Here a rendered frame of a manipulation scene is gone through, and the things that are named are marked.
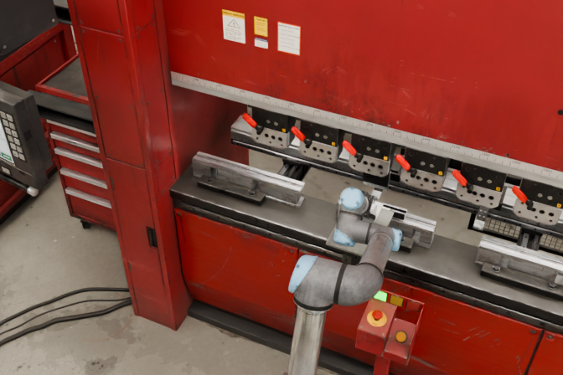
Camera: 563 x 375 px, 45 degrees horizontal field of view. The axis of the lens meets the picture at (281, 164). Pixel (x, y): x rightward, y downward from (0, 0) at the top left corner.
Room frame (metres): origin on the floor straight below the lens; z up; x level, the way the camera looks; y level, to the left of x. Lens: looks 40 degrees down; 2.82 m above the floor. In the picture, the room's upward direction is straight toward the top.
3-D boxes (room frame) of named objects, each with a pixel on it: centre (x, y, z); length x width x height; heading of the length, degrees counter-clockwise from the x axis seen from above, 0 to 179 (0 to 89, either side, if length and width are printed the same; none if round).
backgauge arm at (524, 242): (2.05, -1.06, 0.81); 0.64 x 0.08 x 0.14; 156
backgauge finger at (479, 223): (1.92, -0.79, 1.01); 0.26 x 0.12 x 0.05; 156
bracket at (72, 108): (2.22, 0.94, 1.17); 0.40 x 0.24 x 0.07; 66
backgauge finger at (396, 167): (2.08, -0.42, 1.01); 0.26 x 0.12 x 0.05; 156
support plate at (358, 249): (1.81, -0.30, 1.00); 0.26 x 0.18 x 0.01; 156
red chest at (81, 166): (2.87, 0.87, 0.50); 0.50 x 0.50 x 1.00; 66
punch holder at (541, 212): (1.71, -0.88, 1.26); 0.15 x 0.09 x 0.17; 66
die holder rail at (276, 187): (2.17, 0.14, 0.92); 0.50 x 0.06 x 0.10; 66
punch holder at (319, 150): (2.03, -0.15, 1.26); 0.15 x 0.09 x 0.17; 66
